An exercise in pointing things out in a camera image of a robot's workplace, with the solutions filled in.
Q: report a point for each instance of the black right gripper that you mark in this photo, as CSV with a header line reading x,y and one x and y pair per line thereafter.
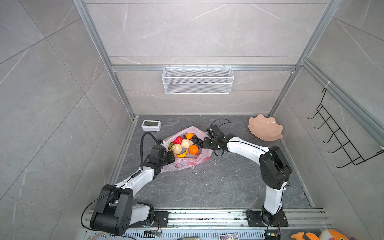
x,y
206,143

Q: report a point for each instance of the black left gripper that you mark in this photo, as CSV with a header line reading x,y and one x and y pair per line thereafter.
x,y
170,154

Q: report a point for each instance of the large orange fake orange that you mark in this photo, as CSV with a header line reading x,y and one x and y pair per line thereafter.
x,y
193,149

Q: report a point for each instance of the pink printed plastic bag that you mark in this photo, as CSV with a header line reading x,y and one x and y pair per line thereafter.
x,y
190,161

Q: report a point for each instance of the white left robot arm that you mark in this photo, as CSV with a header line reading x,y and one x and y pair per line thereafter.
x,y
115,211

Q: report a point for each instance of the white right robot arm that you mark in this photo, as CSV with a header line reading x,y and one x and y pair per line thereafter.
x,y
275,168

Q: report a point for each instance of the dark fake grape bunch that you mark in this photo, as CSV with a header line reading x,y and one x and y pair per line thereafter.
x,y
197,141

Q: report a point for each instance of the yellow fake banana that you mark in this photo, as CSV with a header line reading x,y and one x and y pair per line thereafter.
x,y
183,155

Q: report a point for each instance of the red fake apple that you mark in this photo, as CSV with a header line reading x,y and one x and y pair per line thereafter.
x,y
178,140

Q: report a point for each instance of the small orange fake tangerine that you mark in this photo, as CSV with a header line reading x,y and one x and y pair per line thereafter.
x,y
189,136

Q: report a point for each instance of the white digital clock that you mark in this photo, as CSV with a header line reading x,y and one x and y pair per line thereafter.
x,y
151,125

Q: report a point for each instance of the peach scalloped plastic bowl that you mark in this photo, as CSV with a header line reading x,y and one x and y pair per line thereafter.
x,y
265,129

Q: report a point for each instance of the orange plush toy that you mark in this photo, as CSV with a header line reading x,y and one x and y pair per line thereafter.
x,y
324,235

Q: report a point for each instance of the white wire mesh basket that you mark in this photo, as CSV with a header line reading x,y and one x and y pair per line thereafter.
x,y
197,80

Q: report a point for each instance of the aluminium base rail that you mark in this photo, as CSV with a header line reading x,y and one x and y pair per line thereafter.
x,y
210,224

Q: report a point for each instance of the black wire hook rack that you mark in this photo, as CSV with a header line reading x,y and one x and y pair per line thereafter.
x,y
345,145

